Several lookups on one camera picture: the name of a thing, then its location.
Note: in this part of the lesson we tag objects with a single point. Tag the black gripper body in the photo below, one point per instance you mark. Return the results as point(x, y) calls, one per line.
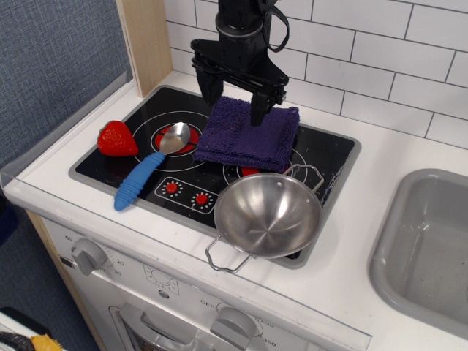
point(245, 63)

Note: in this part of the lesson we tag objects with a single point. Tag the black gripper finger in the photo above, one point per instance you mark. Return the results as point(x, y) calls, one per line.
point(211, 84)
point(261, 104)

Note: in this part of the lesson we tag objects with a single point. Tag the purple cloth napkin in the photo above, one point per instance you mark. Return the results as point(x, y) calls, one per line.
point(230, 139)

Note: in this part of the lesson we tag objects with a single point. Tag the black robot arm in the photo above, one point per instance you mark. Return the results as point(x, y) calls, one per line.
point(248, 31)

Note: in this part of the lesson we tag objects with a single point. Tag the black toy stovetop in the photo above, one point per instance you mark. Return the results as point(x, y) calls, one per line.
point(185, 190)

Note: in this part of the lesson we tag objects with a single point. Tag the red plastic strawberry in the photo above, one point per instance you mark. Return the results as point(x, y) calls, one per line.
point(115, 139)

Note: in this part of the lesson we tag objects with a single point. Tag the grey left oven knob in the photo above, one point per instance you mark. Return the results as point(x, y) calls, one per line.
point(88, 256)

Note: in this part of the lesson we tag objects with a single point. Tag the grey oven knob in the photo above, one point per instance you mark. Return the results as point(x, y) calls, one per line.
point(234, 327)
point(88, 256)

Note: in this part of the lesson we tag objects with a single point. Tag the grey toy sink basin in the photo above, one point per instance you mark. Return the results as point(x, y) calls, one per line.
point(419, 265)

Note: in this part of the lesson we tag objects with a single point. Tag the grey right oven knob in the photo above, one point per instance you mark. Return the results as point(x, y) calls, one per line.
point(234, 327)

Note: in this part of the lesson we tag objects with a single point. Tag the white toy oven front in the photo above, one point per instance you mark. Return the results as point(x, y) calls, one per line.
point(134, 306)

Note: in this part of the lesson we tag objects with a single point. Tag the yellow and black object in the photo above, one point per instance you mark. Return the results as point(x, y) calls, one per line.
point(20, 342)

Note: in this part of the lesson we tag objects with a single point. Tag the blue handled metal spoon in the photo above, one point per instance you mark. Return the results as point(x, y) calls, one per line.
point(173, 140)

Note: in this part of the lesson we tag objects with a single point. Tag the light wooden post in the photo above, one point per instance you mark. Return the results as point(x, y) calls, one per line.
point(147, 40)

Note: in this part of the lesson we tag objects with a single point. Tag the steel bowl with wire handles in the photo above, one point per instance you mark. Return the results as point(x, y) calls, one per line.
point(269, 215)

